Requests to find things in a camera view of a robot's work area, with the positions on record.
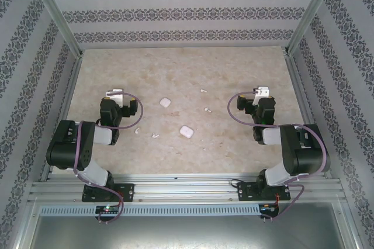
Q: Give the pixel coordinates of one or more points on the large white charging case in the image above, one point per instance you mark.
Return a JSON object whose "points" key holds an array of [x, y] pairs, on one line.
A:
{"points": [[186, 131]]}

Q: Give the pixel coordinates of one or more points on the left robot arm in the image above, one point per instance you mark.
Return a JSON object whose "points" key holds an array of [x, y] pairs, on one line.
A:
{"points": [[61, 143]]}

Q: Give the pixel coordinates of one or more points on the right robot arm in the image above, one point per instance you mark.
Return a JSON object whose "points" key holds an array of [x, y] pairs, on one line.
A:
{"points": [[304, 155]]}

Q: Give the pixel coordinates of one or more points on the small white charging case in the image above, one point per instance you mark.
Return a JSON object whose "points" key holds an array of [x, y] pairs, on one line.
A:
{"points": [[165, 102]]}

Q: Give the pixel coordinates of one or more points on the left circuit board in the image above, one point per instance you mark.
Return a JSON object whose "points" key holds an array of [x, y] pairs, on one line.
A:
{"points": [[108, 209]]}

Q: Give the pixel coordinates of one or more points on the circuit board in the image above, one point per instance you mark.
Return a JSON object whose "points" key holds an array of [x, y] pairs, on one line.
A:
{"points": [[108, 209], [268, 208]]}

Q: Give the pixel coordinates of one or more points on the right circuit board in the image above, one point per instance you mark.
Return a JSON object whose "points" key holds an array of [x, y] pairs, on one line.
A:
{"points": [[268, 208]]}

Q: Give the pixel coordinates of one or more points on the sheet metal tray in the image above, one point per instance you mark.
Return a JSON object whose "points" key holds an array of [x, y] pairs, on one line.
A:
{"points": [[187, 231]]}

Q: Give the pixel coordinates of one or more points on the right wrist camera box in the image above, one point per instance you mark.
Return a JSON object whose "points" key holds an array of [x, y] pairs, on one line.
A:
{"points": [[261, 91]]}

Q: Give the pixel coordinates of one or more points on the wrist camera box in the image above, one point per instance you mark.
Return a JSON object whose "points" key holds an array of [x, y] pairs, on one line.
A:
{"points": [[117, 94], [261, 91]]}

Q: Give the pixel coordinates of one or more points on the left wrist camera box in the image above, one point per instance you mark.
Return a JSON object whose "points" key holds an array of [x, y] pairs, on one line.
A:
{"points": [[117, 94]]}

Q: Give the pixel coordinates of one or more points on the aluminium table side rail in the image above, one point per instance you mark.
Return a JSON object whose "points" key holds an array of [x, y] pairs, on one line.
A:
{"points": [[62, 114], [298, 85]]}

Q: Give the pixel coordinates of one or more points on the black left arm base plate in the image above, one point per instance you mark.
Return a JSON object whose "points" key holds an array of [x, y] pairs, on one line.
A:
{"points": [[127, 192]]}

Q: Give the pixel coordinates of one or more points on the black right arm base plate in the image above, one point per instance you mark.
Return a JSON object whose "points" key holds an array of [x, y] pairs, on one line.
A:
{"points": [[245, 192]]}

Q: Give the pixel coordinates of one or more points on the aluminium mounting rail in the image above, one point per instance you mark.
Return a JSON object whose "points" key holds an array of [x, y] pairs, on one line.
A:
{"points": [[181, 187]]}

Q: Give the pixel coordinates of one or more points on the aluminium frame post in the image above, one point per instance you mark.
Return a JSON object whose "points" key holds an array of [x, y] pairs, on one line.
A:
{"points": [[55, 12], [312, 12]]}

